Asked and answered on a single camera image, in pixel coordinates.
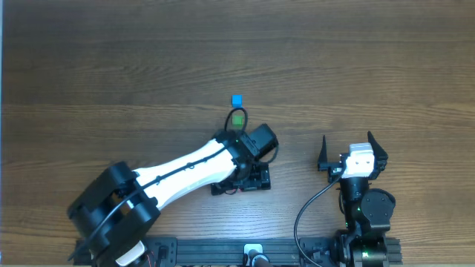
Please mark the green cube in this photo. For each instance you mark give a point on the green cube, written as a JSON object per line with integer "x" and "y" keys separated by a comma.
{"x": 237, "y": 120}

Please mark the blue cube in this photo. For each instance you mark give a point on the blue cube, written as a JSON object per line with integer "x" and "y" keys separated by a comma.
{"x": 236, "y": 100}

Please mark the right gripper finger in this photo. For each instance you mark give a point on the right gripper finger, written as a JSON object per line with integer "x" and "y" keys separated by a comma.
{"x": 323, "y": 154}
{"x": 379, "y": 152}

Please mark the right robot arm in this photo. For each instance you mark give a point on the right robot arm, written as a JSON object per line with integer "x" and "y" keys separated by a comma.
{"x": 373, "y": 207}

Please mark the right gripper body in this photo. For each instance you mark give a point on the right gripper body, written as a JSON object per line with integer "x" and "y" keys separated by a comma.
{"x": 332, "y": 171}

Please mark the mounting rail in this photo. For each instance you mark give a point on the mounting rail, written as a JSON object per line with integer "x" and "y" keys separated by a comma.
{"x": 215, "y": 252}

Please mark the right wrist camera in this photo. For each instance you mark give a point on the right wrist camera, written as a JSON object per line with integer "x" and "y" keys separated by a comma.
{"x": 358, "y": 161}

